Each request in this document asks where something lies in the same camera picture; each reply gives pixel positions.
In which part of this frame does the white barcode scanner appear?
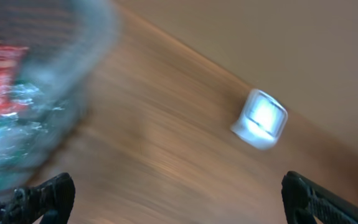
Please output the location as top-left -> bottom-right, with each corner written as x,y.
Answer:
231,89 -> 288,151

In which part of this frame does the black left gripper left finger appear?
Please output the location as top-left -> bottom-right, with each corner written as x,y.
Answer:
0,172 -> 75,224

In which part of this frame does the grey plastic basket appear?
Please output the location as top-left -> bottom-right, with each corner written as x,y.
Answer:
0,0 -> 117,199

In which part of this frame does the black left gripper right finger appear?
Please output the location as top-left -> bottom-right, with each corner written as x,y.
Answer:
281,171 -> 358,224

